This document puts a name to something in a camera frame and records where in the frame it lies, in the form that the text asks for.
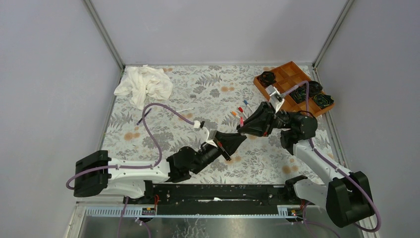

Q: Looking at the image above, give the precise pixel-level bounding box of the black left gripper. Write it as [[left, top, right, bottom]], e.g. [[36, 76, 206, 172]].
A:
[[191, 131, 245, 176]]

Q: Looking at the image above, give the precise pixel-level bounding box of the black green cable coil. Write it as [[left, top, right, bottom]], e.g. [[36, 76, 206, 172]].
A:
[[312, 93, 335, 109]]

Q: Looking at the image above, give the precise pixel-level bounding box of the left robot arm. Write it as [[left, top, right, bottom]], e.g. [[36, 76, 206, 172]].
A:
[[66, 130, 247, 204]]

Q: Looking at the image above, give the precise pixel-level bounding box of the floral patterned mat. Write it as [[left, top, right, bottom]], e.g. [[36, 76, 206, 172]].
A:
[[102, 65, 321, 184]]

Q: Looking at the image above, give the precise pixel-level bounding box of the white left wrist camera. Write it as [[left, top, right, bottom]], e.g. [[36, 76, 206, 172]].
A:
[[193, 120, 217, 147]]

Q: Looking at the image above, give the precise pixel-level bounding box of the black pen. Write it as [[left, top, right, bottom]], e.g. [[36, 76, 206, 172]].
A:
[[136, 108, 152, 125]]

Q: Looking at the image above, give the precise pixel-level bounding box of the white pen blue tip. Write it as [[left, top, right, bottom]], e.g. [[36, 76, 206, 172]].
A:
[[243, 100, 253, 112]]

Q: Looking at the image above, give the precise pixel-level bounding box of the white pen red tip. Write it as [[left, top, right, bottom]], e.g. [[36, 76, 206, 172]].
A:
[[231, 111, 241, 119], [238, 107, 247, 119]]

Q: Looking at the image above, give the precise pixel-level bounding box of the white crumpled cloth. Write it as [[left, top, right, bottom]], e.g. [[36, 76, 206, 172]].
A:
[[114, 65, 173, 110]]

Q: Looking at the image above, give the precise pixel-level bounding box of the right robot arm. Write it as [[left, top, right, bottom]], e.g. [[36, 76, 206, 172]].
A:
[[237, 102, 381, 228]]

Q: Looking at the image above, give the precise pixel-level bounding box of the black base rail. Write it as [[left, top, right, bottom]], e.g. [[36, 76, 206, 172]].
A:
[[128, 183, 301, 216]]

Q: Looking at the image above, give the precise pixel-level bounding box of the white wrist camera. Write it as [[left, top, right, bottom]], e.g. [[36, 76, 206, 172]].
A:
[[265, 85, 285, 113], [193, 120, 217, 147]]

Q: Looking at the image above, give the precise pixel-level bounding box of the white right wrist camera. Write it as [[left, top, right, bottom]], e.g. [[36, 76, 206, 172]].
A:
[[265, 85, 285, 113]]

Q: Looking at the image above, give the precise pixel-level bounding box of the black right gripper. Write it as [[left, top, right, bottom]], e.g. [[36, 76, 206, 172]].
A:
[[236, 102, 299, 138]]

